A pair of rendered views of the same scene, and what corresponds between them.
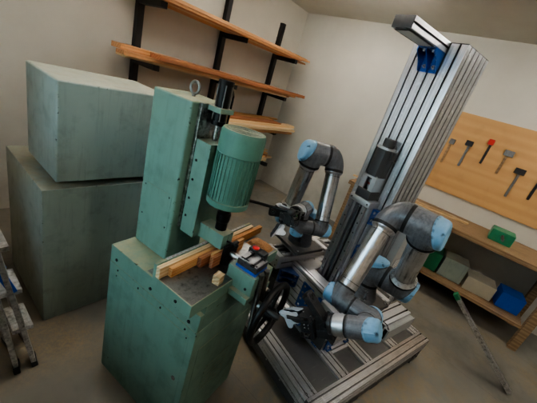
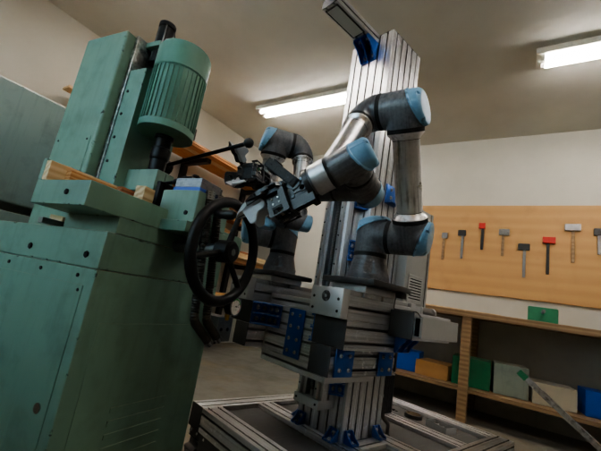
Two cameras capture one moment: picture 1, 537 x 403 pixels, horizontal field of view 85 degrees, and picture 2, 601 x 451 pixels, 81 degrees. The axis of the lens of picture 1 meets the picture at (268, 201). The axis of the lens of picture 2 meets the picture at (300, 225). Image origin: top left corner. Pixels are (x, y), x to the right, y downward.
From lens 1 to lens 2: 1.00 m
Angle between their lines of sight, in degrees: 33
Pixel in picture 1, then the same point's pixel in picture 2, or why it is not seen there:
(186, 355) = (73, 329)
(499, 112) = (476, 198)
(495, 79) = (458, 173)
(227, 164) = (163, 70)
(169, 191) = (88, 131)
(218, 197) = (151, 108)
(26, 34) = not seen: outside the picture
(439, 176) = (447, 275)
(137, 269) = (16, 227)
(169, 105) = (102, 46)
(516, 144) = (506, 222)
